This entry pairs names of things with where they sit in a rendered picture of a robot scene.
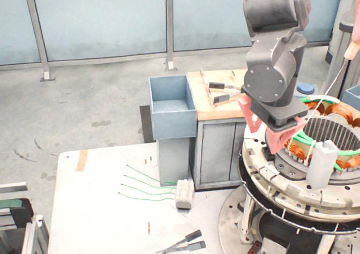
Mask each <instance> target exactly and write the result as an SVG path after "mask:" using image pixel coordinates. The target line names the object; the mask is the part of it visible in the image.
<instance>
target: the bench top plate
mask: <svg viewBox="0 0 360 254"><path fill-rule="evenodd" d="M79 155H80V150H77V151H67V152H61V153H60V154H59V158H58V165H57V174H56V187H55V196H54V204H53V209H52V218H51V227H50V235H49V248H48V254H155V252H156V251H159V250H163V249H165V248H168V247H170V246H172V245H173V244H175V243H177V242H178V241H180V240H182V239H184V238H185V236H186V235H188V234H190V233H192V232H194V231H197V230H199V229H200V230H201V233H202V236H201V237H199V238H196V239H194V240H192V241H190V242H187V241H186V242H185V243H183V244H181V245H179V246H177V247H181V246H187V245H188V244H190V243H194V242H199V241H203V240H204V241H205V244H206V247H205V248H203V249H198V250H193V251H191V252H189V250H184V251H179V252H172V253H168V254H224V252H223V250H222V248H221V244H220V241H219V236H218V219H219V214H220V210H221V207H222V206H223V204H224V202H225V201H226V199H227V198H228V196H229V195H230V194H231V193H232V192H233V191H234V190H235V189H225V190H219V191H208V192H195V189H194V196H193V198H192V208H191V209H190V211H189V213H188V214H186V213H178V212H177V208H176V206H175V195H174V194H172V193H175V194H176V191H177V186H176V185H174V186H171V187H174V188H176V189H171V188H167V189H158V188H156V187H153V186H158V187H160V182H158V181H156V180H160V178H159V168H158V157H157V143H146V144H136V145H125V146H114V147H104V148H94V149H88V155H87V160H86V164H85V169H84V172H79V171H75V170H76V166H77V163H78V159H79ZM125 164H126V165H125ZM127 165H129V166H131V167H132V168H134V169H136V170H138V171H140V172H142V173H144V174H145V175H147V176H149V177H151V178H153V179H156V180H153V179H151V178H149V177H147V176H145V175H143V174H142V173H140V172H138V171H136V170H134V169H132V168H130V167H128V166H127ZM124 175H127V176H130V177H133V178H136V179H138V180H140V181H143V182H145V183H148V184H150V185H153V186H150V185H147V184H145V183H143V182H140V181H137V180H135V179H132V178H129V177H125V176H124ZM119 183H120V184H119ZM121 184H125V185H129V186H133V187H135V188H138V189H139V190H141V191H144V192H147V193H150V194H160V193H165V192H172V193H166V194H163V195H149V194H146V193H144V192H141V191H139V190H137V189H135V188H132V187H129V186H125V185H121ZM116 191H117V192H119V193H121V194H123V195H126V196H129V197H133V198H143V199H152V200H160V199H163V198H167V197H169V198H174V200H173V199H164V200H161V201H152V200H142V199H133V198H129V197H125V196H123V195H120V194H119V193H117V192H116Z"/></svg>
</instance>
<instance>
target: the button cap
mask: <svg viewBox="0 0 360 254"><path fill-rule="evenodd" d="M298 89H299V90H300V91H302V92H312V91H313V86H312V85H311V84H308V83H301V84H299V86H298Z"/></svg>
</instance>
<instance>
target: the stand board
mask: <svg viewBox="0 0 360 254"><path fill-rule="evenodd" d="M247 70H248V69H236V70H233V71H234V74H235V76H236V77H235V82H233V80H232V78H231V77H230V73H231V70H217V71H203V73H204V75H205V77H206V80H207V83H208V87H209V82H218V83H225V84H226V85H230V86H236V87H241V86H242V85H243V84H244V82H243V79H244V75H245V73H246V71H247ZM187 76H188V79H189V83H190V86H191V90H192V93H193V96H194V100H195V103H196V107H197V119H198V120H206V119H221V118H236V117H244V114H243V113H242V111H241V108H240V106H239V104H238V98H239V95H238V96H235V97H233V98H232V99H229V101H225V102H220V103H214V104H215V109H214V110H213V109H212V106H211V103H210V101H209V97H208V94H207V91H206V88H205V84H204V83H203V80H202V77H201V74H200V72H187ZM209 90H210V92H211V95H212V98H213V100H214V97H215V96H219V95H224V94H233V93H235V92H238V91H237V90H233V89H227V88H225V89H211V88H209Z"/></svg>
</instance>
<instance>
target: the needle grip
mask: <svg viewBox="0 0 360 254"><path fill-rule="evenodd" d="M359 48H360V39H359V40H358V41H357V42H355V41H354V40H352V42H351V43H350V45H349V47H348V49H347V51H346V52H345V54H344V57H345V58H347V59H350V60H352V59H353V58H354V57H355V55H356V53H357V52H358V50H359Z"/></svg>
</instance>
